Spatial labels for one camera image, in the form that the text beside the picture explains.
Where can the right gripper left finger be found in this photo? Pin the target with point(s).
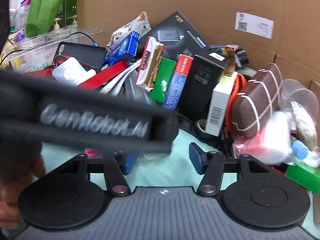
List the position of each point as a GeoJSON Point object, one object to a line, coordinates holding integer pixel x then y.
{"type": "Point", "coordinates": [114, 166]}

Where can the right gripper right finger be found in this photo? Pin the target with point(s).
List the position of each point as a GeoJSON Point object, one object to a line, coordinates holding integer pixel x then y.
{"type": "Point", "coordinates": [212, 165]}

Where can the brown glasses case white stripes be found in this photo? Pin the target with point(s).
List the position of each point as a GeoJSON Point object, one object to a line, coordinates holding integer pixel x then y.
{"type": "Point", "coordinates": [257, 101]}

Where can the person's left hand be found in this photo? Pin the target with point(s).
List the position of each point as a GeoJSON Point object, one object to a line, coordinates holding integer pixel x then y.
{"type": "Point", "coordinates": [10, 214]}

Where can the red and white carton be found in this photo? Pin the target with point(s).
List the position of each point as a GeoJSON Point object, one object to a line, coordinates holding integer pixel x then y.
{"type": "Point", "coordinates": [88, 81]}

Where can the black tape roll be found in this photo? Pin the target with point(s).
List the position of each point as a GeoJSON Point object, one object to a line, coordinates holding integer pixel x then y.
{"type": "Point", "coordinates": [200, 126]}

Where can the clear plastic storage bin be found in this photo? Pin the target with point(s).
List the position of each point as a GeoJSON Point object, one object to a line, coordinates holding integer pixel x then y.
{"type": "Point", "coordinates": [38, 52]}

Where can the pink white zip bag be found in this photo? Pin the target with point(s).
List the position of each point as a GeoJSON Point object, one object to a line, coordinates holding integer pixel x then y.
{"type": "Point", "coordinates": [272, 144]}

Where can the tall black box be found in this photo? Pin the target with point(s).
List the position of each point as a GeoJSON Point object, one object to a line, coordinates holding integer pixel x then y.
{"type": "Point", "coordinates": [206, 70]}

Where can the white barcode box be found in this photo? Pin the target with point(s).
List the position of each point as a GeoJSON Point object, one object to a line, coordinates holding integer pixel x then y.
{"type": "Point", "coordinates": [218, 104]}

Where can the red blue toothpaste box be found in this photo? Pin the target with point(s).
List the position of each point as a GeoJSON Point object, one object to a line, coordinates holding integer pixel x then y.
{"type": "Point", "coordinates": [177, 82]}

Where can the clear plastic tube case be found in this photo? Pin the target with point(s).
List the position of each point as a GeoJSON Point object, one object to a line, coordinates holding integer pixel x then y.
{"type": "Point", "coordinates": [136, 93]}

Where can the black phone case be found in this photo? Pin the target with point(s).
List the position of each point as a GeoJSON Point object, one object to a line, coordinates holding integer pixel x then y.
{"type": "Point", "coordinates": [90, 57]}

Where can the blue cap bottle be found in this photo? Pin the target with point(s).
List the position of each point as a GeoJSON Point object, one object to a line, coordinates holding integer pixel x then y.
{"type": "Point", "coordinates": [299, 149]}

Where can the green small box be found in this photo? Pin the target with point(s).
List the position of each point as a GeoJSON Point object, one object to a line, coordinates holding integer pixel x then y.
{"type": "Point", "coordinates": [305, 176]}

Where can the green thin box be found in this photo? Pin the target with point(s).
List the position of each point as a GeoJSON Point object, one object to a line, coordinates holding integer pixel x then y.
{"type": "Point", "coordinates": [163, 78]}

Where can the clear plastic cup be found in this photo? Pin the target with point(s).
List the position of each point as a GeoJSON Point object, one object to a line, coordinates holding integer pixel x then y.
{"type": "Point", "coordinates": [293, 90]}

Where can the blue medicine box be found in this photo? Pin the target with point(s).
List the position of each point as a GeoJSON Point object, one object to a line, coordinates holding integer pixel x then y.
{"type": "Point", "coordinates": [126, 50]}

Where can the green fabric bag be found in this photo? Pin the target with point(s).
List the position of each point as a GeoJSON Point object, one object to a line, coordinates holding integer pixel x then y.
{"type": "Point", "coordinates": [41, 16]}

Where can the red white snack box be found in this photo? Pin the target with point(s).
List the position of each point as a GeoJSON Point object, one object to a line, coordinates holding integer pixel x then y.
{"type": "Point", "coordinates": [151, 59]}

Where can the black charger box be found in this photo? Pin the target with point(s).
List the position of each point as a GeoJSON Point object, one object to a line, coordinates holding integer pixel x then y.
{"type": "Point", "coordinates": [178, 36]}

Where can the white patterned fabric pouch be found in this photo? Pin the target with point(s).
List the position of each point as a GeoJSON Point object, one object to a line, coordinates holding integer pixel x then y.
{"type": "Point", "coordinates": [140, 25]}

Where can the large cardboard box wall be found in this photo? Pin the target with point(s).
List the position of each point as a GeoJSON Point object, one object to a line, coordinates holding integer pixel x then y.
{"type": "Point", "coordinates": [282, 31]}

